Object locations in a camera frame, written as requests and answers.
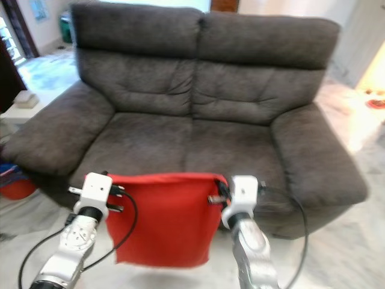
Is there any red plastic bin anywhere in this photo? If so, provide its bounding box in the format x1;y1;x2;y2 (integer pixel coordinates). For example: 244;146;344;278
0;165;39;201

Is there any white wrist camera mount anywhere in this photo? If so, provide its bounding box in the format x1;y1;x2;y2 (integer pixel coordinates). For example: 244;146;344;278
81;172;114;206
229;175;260;215

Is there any blue plastic bin bag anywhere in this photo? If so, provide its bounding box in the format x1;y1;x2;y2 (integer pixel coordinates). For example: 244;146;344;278
0;164;25;185

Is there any dark wooden door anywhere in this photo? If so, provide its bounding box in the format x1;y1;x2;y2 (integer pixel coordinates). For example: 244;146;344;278
0;36;20;114

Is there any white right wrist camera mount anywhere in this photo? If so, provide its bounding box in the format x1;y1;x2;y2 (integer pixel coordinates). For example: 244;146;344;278
229;175;260;215

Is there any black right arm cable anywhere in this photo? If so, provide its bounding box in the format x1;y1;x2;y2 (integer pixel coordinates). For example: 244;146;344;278
258;185;310;289

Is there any red pillow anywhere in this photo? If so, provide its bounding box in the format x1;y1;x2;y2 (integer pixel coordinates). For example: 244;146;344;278
105;172;229;269

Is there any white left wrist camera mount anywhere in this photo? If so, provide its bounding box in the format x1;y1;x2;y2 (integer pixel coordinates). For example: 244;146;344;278
81;172;114;206

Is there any red dish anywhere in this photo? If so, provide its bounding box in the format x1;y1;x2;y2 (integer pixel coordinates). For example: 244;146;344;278
365;98;385;110

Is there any green plastic stool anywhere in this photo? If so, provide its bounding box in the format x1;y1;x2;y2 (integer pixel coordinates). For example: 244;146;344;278
60;12;75;45

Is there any brown wooden cabinet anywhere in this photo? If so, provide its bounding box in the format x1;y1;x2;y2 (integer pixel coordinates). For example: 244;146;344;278
211;0;241;13

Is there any white side table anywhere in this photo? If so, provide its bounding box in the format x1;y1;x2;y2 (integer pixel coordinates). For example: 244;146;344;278
0;90;58;125

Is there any beige tissue box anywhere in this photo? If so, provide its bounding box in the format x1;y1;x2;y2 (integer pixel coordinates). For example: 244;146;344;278
14;90;40;110

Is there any grey two-seat fabric sofa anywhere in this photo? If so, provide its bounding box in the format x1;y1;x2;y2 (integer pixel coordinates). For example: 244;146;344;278
3;2;370;240

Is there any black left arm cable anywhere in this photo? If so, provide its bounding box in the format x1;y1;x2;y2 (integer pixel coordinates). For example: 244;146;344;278
17;189;138;289

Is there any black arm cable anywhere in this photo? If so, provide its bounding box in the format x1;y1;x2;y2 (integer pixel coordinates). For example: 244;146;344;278
17;189;138;289
258;185;310;289

